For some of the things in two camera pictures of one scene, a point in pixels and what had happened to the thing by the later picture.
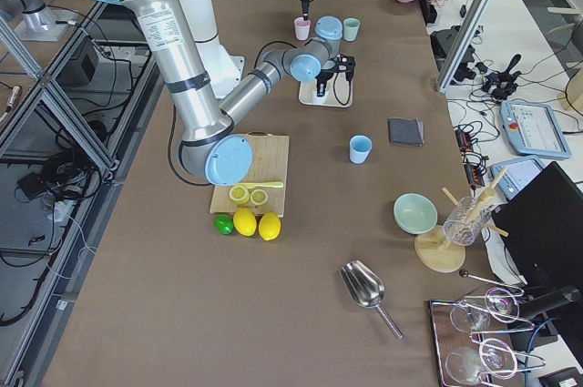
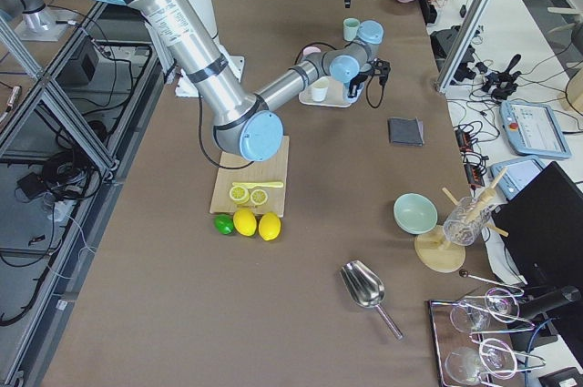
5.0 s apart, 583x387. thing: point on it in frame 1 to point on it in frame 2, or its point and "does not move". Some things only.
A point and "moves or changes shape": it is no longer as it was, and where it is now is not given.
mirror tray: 476,344 does not move
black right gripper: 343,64 to 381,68
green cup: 351,28 does not move
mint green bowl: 414,213 does not move
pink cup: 301,28 moves or changes shape
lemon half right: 259,197 does not move
